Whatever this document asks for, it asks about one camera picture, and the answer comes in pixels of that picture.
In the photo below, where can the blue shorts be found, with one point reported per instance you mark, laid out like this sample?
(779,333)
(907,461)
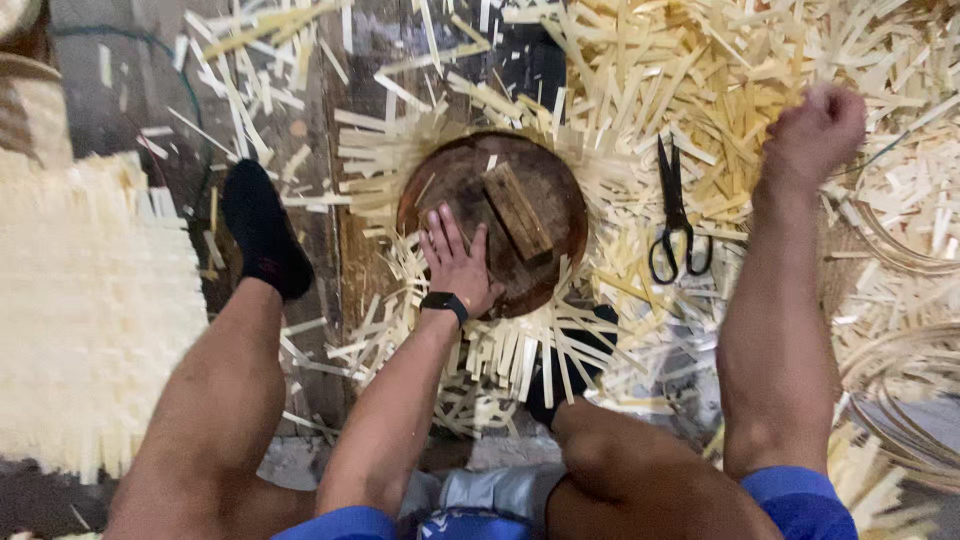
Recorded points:
(799,499)

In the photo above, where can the person's left leg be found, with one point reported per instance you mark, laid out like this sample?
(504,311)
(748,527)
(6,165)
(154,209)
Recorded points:
(202,420)

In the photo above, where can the woven bamboo strip mat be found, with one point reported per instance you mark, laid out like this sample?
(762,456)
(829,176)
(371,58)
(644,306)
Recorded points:
(495,352)

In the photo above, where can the stack of woven bamboo mats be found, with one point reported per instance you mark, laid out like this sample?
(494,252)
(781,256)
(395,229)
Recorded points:
(82,315)

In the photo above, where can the black sock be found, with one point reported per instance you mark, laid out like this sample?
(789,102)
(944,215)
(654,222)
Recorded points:
(262,229)
(574,364)

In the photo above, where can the black right sock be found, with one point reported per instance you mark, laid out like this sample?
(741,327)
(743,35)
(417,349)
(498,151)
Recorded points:
(574,364)

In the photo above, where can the grey seat pad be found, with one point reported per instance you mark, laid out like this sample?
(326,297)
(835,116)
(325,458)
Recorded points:
(499,487)

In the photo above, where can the person's right fingers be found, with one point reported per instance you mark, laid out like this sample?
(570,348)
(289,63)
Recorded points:
(836,112)

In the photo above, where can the black wrist watch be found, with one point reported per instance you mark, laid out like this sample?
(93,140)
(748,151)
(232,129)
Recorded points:
(444,304)

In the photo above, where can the person's right hand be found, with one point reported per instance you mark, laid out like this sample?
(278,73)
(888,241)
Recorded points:
(806,139)

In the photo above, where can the black left sock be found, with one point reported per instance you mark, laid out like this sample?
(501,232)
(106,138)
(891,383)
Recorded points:
(262,229)

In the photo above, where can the person's right leg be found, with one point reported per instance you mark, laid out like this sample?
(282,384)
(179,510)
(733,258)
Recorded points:
(637,480)

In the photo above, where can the black scissors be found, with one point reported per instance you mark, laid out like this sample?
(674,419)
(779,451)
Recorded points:
(673,217)

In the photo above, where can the round brown wooden mould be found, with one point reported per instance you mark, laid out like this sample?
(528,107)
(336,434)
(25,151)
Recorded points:
(480,225)

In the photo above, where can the person's left hand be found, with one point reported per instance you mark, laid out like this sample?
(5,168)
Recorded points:
(457,274)

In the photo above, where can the heap of loose bamboo strips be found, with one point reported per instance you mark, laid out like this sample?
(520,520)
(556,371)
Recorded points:
(720,90)

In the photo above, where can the coil of bamboo hoops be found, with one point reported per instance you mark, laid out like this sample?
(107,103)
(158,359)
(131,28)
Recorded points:
(900,375)

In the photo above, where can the woven bamboo basket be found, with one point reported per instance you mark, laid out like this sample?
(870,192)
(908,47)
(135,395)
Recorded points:
(30,90)

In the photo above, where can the person's leg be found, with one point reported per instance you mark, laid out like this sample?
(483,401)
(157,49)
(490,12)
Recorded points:
(637,480)
(202,420)

